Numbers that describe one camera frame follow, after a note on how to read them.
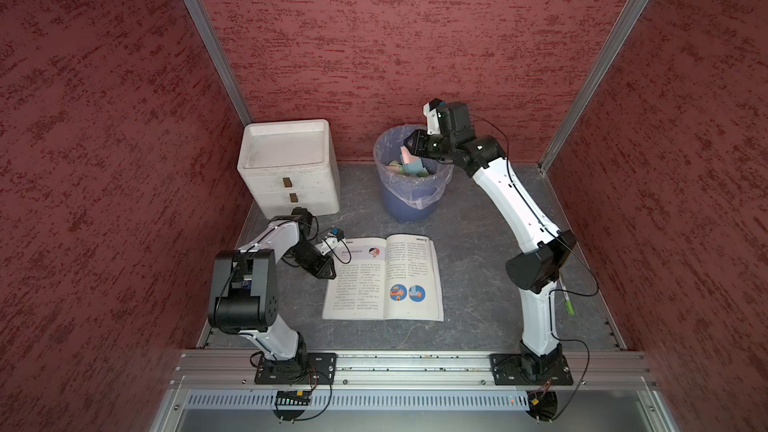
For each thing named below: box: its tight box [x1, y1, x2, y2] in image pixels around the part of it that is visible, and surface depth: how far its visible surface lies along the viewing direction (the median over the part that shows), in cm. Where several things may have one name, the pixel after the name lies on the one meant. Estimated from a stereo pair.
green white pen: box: [562, 285, 575, 316], surface depth 87 cm
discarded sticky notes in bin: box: [386, 158, 430, 177], surface depth 102 cm
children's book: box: [322, 234, 444, 322], surface depth 89 cm
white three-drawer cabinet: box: [237, 119, 341, 218], surface depth 94 cm
